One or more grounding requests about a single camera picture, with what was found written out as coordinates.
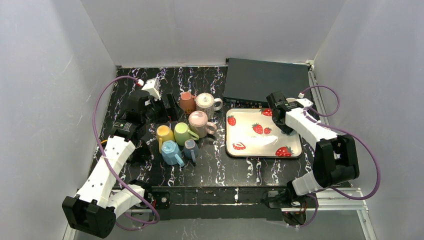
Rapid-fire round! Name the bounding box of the white floral mug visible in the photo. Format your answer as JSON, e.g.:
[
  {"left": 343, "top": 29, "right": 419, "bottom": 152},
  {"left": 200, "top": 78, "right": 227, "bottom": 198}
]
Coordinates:
[{"left": 195, "top": 92, "right": 223, "bottom": 120}]

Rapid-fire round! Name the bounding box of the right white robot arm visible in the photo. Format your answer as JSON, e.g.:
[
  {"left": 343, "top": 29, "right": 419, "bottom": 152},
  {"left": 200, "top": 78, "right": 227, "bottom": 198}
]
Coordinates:
[{"left": 266, "top": 92, "right": 360, "bottom": 200}]

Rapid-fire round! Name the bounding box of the dark flat metal box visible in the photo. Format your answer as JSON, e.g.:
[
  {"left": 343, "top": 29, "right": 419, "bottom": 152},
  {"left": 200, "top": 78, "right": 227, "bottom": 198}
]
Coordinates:
[{"left": 223, "top": 58, "right": 310, "bottom": 107}]

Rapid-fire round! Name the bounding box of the light blue faceted mug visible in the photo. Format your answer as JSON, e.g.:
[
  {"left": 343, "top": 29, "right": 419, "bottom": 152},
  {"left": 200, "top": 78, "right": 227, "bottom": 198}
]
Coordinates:
[{"left": 161, "top": 140, "right": 185, "bottom": 167}]

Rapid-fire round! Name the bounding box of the small grey blue mug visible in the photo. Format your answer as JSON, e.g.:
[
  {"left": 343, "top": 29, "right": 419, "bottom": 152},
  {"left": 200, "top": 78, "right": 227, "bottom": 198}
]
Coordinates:
[{"left": 183, "top": 139, "right": 199, "bottom": 165}]

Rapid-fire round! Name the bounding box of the yellow mug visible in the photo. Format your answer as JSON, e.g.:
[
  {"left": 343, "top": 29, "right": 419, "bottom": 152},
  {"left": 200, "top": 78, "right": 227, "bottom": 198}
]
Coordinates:
[{"left": 156, "top": 125, "right": 176, "bottom": 153}]

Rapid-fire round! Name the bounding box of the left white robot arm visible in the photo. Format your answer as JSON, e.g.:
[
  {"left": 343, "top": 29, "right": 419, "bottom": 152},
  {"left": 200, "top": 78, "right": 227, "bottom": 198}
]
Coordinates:
[{"left": 62, "top": 90, "right": 178, "bottom": 239}]

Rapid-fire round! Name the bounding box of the brown mug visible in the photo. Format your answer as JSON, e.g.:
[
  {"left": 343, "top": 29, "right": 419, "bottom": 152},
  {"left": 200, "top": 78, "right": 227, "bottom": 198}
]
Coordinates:
[{"left": 179, "top": 91, "right": 197, "bottom": 115}]

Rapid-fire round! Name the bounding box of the strawberry print white tray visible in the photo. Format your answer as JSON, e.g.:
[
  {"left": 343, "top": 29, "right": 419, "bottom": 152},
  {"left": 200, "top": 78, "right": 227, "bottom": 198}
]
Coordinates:
[{"left": 226, "top": 108, "right": 303, "bottom": 159}]

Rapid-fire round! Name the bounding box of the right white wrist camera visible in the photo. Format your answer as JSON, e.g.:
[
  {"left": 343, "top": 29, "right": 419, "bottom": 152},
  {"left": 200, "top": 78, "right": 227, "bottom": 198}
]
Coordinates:
[{"left": 289, "top": 92, "right": 314, "bottom": 108}]

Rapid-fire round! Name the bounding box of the beige pink mug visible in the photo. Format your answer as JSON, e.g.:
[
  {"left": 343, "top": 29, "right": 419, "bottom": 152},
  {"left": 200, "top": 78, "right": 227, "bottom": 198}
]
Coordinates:
[{"left": 188, "top": 110, "right": 217, "bottom": 138}]

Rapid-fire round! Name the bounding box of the black mug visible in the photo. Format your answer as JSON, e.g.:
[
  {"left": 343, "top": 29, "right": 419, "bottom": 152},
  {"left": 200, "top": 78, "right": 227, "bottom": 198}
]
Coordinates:
[{"left": 128, "top": 140, "right": 151, "bottom": 165}]

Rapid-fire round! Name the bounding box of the light green mug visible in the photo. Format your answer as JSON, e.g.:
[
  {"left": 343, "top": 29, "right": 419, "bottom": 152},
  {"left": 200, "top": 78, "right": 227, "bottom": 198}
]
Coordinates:
[{"left": 173, "top": 122, "right": 200, "bottom": 146}]

